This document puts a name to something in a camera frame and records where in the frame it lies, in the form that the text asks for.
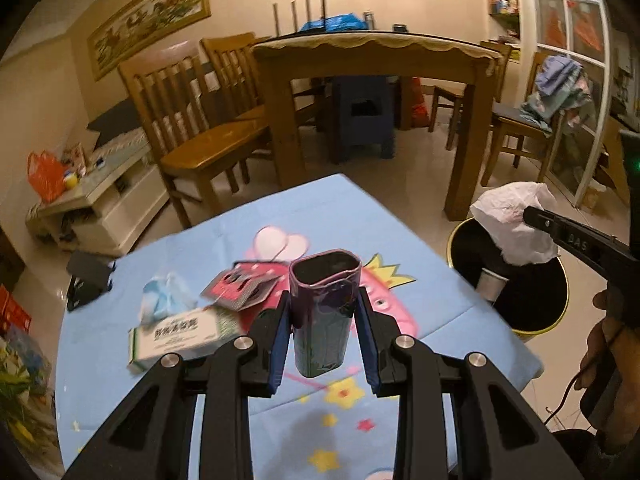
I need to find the blue plastic stool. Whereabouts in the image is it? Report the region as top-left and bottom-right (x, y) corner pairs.
(327, 76), (396, 163)

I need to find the pile of clothes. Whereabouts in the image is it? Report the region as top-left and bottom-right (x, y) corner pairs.
(520, 55), (593, 133)

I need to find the thin black cable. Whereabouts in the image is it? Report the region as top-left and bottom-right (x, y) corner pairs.
(542, 355), (596, 428)

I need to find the black trash bin yellow rim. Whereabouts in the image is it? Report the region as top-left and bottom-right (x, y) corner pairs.
(446, 217), (569, 343)

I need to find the beige lace table cover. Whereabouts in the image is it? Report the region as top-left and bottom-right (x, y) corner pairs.
(250, 30), (503, 78)

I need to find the pink black foil packet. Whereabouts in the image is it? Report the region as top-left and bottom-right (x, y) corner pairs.
(201, 260), (283, 313)

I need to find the framed horse painting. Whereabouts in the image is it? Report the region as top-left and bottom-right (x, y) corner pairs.
(87, 0), (212, 82)

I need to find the white coffee table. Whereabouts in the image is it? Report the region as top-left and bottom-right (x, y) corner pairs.
(26, 157), (171, 256)

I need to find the red gift box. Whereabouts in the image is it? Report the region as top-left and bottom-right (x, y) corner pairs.
(0, 285), (31, 336)

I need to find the sofa with beige cover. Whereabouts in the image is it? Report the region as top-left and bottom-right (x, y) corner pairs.
(87, 97), (221, 161)

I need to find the tall leafy potted plant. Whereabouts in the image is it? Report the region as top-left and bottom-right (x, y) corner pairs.
(0, 345), (58, 461)

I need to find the purple plastic cup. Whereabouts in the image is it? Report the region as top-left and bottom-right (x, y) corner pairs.
(289, 249), (362, 377)

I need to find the orange plastic bag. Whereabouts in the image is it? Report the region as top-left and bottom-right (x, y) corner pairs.
(27, 151), (68, 204)

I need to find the crumpled blue white face mask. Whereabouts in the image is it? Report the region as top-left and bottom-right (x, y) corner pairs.
(140, 272), (200, 325)

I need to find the white plastic bag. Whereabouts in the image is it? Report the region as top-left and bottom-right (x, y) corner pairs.
(469, 181), (560, 266)

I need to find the grey sofa cushion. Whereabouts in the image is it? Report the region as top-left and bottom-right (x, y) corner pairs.
(87, 97), (138, 148)

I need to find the white framed glass door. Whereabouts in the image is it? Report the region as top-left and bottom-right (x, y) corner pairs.
(520, 0), (621, 208)

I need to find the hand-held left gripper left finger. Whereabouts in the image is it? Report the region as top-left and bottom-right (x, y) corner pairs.
(62, 290), (293, 480)

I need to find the white green medicine box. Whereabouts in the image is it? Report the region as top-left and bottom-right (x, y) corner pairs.
(127, 305), (246, 376)

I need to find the person's right hand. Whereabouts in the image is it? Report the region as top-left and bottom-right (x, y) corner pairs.
(580, 287), (640, 376)

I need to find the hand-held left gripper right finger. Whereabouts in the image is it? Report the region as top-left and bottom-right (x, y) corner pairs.
(354, 287), (561, 480)

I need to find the small blue printed box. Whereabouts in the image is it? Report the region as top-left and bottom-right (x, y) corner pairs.
(0, 325), (51, 386)

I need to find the black router with antennas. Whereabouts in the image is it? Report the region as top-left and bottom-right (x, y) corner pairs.
(272, 0), (331, 36)

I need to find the black folding phone stand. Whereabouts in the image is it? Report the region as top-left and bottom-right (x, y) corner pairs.
(66, 250), (118, 311)

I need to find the red bag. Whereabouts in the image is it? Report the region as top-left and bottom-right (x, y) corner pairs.
(410, 77), (432, 128)

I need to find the blue plastic bag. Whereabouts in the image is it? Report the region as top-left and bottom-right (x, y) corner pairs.
(299, 12), (368, 32)

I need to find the blue cartoon print tablecloth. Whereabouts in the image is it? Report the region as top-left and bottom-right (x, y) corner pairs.
(54, 174), (543, 480)

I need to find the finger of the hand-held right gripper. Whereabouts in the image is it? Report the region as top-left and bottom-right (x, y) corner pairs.
(522, 206), (640, 281)

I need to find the wooden dining table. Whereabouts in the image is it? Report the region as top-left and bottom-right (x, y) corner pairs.
(250, 30), (501, 222)

